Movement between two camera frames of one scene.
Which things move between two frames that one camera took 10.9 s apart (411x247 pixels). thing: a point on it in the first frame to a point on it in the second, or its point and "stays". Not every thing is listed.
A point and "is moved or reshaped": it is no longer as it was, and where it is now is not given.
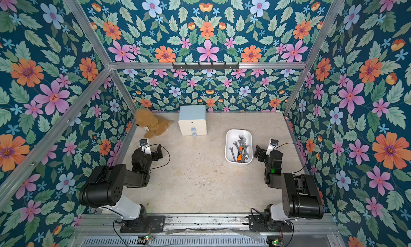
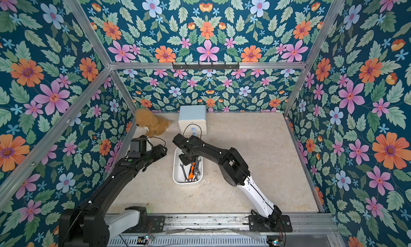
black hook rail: x=206 y=66 stays
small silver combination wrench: x=231 y=148 is moved or reshaped
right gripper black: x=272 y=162 to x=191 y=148
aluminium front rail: x=204 y=231 stays
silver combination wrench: x=242 y=141 to x=197 y=172
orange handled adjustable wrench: x=240 y=152 to x=191 y=175
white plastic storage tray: x=233 y=136 to x=179 y=176
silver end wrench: x=235 y=143 to x=184 y=174
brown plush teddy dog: x=154 y=125 stays
